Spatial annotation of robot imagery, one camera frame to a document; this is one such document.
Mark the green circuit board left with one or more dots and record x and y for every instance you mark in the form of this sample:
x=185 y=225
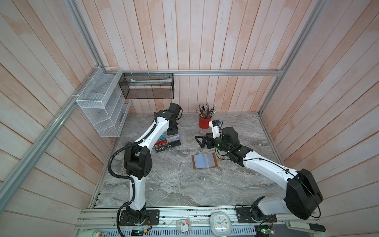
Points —
x=138 y=232

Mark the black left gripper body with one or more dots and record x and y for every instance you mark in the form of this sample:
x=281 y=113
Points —
x=173 y=129

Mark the black mesh wall basket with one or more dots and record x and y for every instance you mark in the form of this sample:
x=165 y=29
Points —
x=147 y=85

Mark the aluminium mounting rail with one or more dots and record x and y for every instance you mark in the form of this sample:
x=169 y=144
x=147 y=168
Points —
x=104 y=221

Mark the red VIP card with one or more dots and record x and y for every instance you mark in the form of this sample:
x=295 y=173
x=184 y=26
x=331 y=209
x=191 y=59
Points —
x=161 y=143

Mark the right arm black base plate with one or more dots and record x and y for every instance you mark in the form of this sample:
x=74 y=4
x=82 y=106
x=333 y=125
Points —
x=253 y=215

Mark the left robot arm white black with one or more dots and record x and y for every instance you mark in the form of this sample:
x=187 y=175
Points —
x=138 y=160

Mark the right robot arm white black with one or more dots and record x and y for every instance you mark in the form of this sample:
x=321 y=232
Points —
x=302 y=194

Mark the clear acrylic card display stand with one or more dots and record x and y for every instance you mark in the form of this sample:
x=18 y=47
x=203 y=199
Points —
x=166 y=136

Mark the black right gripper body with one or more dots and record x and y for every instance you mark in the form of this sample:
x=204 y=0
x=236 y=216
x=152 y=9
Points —
x=218 y=144

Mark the black VIP card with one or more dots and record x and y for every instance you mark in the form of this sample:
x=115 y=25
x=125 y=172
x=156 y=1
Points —
x=161 y=148

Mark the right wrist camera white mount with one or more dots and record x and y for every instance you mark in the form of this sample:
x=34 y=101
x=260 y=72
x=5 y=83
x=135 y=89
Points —
x=216 y=127

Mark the bundle of coloured pencils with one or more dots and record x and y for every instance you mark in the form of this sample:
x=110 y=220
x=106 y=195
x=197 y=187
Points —
x=205 y=111

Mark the white wire mesh shelf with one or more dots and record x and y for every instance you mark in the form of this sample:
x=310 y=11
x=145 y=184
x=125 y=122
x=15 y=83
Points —
x=103 y=102

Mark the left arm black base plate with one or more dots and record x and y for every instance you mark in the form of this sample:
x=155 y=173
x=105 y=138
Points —
x=132 y=217

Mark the red metal pencil bucket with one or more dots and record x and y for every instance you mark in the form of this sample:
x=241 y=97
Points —
x=204 y=123

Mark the green circuit board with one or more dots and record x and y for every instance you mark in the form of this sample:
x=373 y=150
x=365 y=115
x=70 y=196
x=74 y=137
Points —
x=138 y=232
x=263 y=231

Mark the small red white box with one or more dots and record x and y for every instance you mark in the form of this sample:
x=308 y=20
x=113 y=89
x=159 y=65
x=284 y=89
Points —
x=183 y=226

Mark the white analog clock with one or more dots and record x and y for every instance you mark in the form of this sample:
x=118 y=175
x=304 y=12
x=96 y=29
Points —
x=220 y=224

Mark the green circuit board right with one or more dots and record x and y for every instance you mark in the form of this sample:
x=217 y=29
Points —
x=263 y=231

